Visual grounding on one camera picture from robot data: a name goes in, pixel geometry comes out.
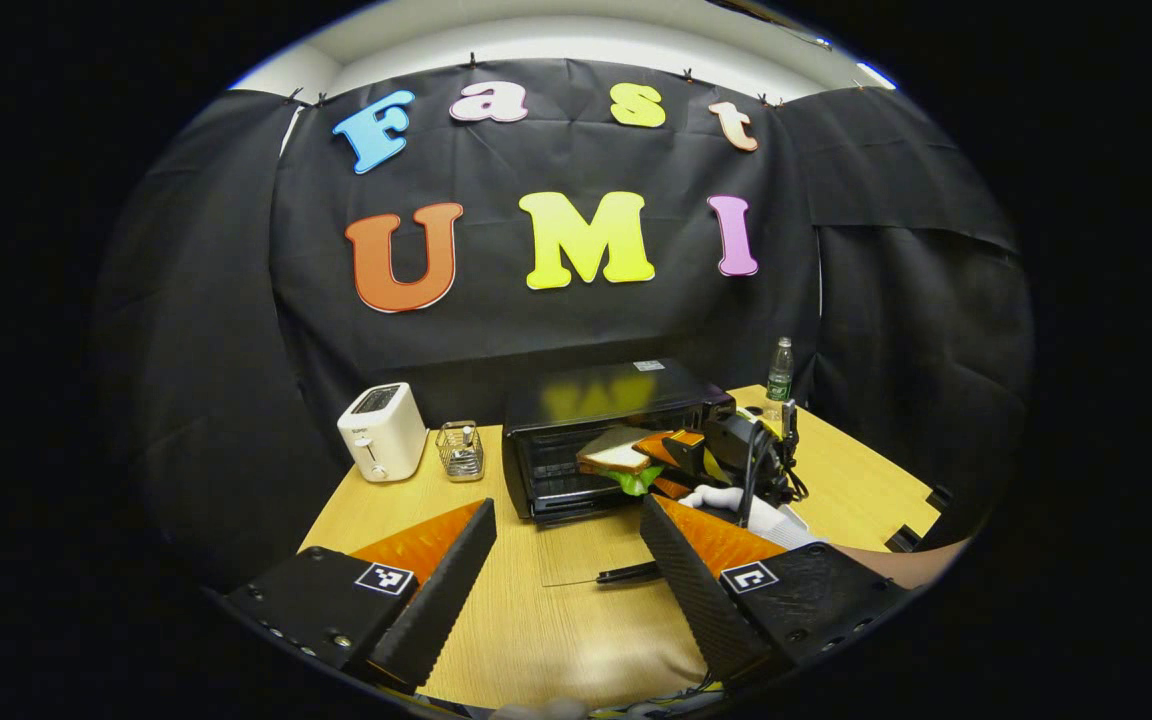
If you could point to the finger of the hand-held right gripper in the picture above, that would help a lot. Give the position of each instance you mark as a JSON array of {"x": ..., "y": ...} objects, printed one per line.
[
  {"x": 671, "y": 447},
  {"x": 686, "y": 485}
]

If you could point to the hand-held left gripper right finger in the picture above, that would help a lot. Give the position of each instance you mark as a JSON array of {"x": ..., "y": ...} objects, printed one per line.
[{"x": 691, "y": 590}]

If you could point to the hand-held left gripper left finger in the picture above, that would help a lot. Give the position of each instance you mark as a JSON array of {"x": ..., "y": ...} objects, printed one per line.
[{"x": 441, "y": 590}]

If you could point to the sandwich with lettuce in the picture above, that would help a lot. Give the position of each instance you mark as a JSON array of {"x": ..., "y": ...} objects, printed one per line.
[{"x": 614, "y": 455}]

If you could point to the black electric oven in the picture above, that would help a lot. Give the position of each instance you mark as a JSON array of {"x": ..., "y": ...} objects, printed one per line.
[{"x": 616, "y": 390}]

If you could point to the clear plastic water bottle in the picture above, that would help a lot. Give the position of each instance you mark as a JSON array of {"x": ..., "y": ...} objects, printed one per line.
[{"x": 780, "y": 375}]

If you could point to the white toaster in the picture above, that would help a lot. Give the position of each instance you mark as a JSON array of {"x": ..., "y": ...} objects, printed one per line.
[{"x": 381, "y": 430}]

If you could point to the small ceiling light panel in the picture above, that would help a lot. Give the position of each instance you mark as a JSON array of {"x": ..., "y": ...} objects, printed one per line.
[{"x": 876, "y": 76}]

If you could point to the black table edge bracket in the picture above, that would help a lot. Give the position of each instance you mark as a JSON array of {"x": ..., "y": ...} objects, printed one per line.
[
  {"x": 903, "y": 540},
  {"x": 939, "y": 497}
]

